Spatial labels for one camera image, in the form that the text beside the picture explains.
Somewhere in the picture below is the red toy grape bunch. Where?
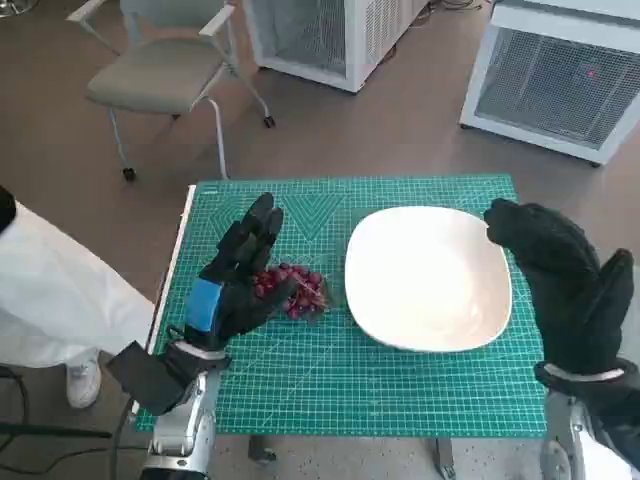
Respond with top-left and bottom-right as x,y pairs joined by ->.
251,263 -> 334,322

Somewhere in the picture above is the grey chair with white frame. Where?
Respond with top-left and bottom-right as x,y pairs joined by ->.
66,0 -> 278,183

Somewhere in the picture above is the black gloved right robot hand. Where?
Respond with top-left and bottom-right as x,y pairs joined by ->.
483,197 -> 635,374

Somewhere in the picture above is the white mesh-front cabinet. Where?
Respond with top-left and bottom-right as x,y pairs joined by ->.
458,1 -> 640,169
241,0 -> 432,94

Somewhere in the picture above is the white square plate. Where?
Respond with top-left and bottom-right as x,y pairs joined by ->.
344,205 -> 513,353

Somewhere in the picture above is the person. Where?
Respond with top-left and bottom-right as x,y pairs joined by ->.
0,184 -> 157,410

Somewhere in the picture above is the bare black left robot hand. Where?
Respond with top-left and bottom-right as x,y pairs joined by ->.
183,192 -> 300,352

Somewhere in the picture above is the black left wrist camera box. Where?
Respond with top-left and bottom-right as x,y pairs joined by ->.
105,341 -> 187,417

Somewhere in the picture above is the black table leg bracket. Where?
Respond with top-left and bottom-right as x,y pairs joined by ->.
433,437 -> 457,480
247,434 -> 278,467

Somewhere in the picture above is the green cutting mat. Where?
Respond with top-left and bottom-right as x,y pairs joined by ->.
135,172 -> 548,439

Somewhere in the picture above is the black floor stand bar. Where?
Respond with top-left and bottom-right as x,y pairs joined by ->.
0,421 -> 114,442

